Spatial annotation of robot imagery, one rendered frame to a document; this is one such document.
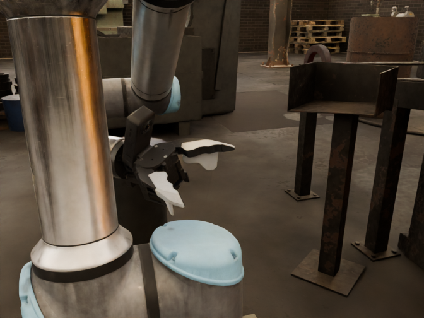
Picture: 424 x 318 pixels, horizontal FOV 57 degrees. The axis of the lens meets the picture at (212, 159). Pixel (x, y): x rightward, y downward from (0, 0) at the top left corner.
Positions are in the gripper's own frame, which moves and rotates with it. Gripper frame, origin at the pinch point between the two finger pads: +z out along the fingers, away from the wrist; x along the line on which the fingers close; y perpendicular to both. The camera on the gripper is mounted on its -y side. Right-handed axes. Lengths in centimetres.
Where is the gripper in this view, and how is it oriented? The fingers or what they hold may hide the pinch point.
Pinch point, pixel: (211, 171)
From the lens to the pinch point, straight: 61.1
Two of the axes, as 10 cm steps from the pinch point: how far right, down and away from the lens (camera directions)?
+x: -5.3, 5.7, -6.3
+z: 8.3, 1.8, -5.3
